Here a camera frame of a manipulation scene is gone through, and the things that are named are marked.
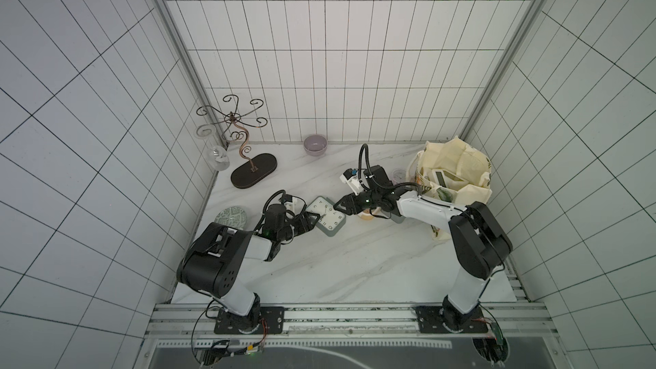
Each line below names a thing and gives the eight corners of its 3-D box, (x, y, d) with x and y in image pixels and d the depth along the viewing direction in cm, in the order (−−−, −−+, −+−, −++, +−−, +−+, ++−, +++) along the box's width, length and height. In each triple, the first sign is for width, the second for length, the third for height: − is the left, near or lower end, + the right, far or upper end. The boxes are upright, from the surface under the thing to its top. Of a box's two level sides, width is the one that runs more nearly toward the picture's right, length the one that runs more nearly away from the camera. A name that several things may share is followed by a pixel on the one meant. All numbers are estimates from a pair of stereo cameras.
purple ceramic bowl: (299, 149, 119) (298, 142, 116) (316, 137, 124) (315, 130, 121) (314, 160, 115) (314, 154, 111) (331, 148, 120) (331, 141, 116)
